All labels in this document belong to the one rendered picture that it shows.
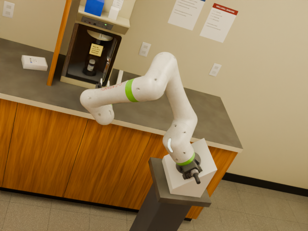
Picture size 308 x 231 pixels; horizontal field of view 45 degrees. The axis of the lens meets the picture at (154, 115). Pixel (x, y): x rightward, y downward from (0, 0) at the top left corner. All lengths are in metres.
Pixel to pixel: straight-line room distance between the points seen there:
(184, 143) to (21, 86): 1.13
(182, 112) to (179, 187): 0.41
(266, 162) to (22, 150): 2.44
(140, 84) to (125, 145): 0.99
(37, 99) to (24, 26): 0.75
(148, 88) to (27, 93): 1.01
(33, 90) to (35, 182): 0.75
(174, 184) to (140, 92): 0.62
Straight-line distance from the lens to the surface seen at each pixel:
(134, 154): 2.71
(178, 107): 1.98
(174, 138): 1.96
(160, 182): 2.15
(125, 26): 2.36
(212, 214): 3.61
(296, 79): 3.54
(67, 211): 3.08
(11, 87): 2.51
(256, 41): 3.21
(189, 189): 2.12
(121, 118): 2.50
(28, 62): 2.74
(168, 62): 1.80
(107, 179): 2.87
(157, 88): 1.70
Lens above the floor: 2.33
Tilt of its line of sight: 31 degrees down
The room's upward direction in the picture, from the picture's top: 24 degrees clockwise
